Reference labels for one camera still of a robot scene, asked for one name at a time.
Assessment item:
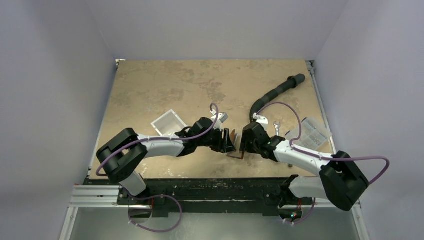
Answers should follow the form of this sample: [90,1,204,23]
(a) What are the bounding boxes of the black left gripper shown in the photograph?
[196,126,236,154]

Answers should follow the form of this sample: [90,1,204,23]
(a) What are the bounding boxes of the brown leather card holder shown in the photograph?
[226,129,245,160]

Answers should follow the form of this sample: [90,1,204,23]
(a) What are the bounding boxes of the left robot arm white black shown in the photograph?
[96,117,236,205]

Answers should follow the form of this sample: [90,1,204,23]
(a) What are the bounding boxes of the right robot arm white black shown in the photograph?
[240,122,370,212]

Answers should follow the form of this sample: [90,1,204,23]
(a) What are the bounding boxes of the small silver wrench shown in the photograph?
[273,121,281,136]

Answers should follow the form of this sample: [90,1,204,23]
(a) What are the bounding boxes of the clear plastic bin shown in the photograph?
[151,109,187,136]

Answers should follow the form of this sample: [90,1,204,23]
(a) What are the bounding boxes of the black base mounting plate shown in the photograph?
[82,177,316,218]

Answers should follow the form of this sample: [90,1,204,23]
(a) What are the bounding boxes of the clear plastic screw organizer box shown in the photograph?
[293,116,333,151]

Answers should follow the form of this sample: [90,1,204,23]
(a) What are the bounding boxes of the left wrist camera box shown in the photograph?
[212,112,229,124]

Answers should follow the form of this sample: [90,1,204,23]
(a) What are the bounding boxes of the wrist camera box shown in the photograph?
[212,112,229,124]
[252,113,269,129]

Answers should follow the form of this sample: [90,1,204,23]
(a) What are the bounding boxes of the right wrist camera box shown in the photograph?
[252,113,269,129]

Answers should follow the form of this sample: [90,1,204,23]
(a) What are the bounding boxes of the dark grey corrugated hose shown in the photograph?
[248,73,306,125]

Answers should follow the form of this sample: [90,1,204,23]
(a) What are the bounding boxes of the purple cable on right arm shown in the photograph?
[256,101,391,226]

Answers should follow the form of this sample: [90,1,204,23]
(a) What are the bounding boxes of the aluminium rail at table edge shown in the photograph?
[295,60,337,154]

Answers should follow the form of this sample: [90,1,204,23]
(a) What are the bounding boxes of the aluminium front frame rail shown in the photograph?
[68,185,120,208]

